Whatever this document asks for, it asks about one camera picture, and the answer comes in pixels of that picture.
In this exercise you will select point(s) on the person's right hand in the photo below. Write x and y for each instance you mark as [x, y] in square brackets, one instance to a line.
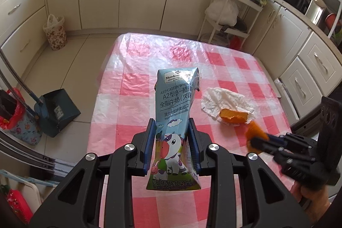
[319, 200]

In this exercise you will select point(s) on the floral waste basket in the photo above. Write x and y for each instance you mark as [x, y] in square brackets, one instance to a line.
[55, 32]

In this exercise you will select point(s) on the white plastic bag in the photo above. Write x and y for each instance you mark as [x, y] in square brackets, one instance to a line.
[227, 11]

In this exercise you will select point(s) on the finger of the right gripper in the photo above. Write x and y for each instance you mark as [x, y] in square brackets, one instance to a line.
[267, 149]
[282, 140]

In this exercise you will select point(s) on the small orange peel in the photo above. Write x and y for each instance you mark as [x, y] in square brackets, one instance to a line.
[233, 117]

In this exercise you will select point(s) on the large orange peel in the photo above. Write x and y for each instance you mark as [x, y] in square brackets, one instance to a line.
[254, 131]

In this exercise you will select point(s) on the pink checkered plastic tablecloth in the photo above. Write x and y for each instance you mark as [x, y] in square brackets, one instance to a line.
[126, 98]

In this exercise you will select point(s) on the red plastic bag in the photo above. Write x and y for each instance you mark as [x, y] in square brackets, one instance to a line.
[12, 111]

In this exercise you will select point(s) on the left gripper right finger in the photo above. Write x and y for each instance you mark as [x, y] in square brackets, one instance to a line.
[198, 142]

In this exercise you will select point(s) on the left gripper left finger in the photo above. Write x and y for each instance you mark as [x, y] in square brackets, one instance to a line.
[144, 142]

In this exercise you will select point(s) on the white tissue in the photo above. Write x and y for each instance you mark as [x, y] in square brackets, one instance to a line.
[214, 99]

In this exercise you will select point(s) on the floral trash bin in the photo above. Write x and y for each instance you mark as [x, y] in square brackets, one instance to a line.
[27, 130]

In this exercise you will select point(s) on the blue milk carton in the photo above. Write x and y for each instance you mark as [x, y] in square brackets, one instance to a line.
[172, 169]

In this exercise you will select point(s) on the white base cabinets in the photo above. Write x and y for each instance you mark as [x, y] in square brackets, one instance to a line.
[282, 40]

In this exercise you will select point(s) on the white storage rack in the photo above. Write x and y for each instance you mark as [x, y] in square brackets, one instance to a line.
[212, 32]

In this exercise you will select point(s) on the dark green dustpan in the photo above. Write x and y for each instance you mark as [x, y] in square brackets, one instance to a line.
[56, 111]

